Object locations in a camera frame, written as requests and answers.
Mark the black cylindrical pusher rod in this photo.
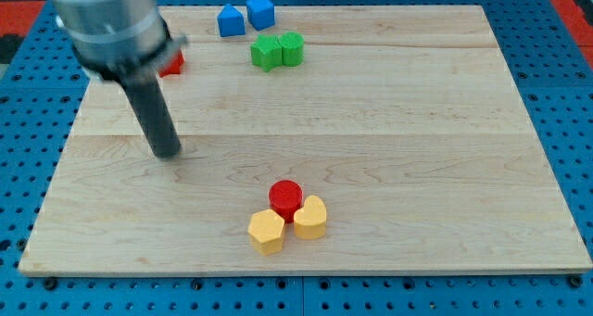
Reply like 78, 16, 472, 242
120, 74, 182, 159

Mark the red star block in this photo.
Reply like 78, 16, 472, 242
158, 50, 184, 78

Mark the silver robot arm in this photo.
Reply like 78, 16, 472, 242
51, 0, 188, 158

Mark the green star block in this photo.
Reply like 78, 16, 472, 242
250, 35, 283, 72

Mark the blue pentagon block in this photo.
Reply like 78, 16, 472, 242
217, 4, 246, 37

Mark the blue cube block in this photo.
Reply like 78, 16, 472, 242
246, 0, 275, 31

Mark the green cylinder block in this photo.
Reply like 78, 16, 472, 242
279, 32, 305, 67

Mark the light wooden board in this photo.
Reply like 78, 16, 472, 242
19, 6, 592, 277

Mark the red cylinder block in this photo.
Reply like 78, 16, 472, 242
268, 180, 303, 223

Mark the yellow hexagon block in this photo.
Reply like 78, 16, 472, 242
247, 209, 285, 256

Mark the yellow heart block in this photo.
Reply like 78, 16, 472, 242
293, 195, 327, 240

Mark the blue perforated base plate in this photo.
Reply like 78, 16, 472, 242
1, 0, 592, 315

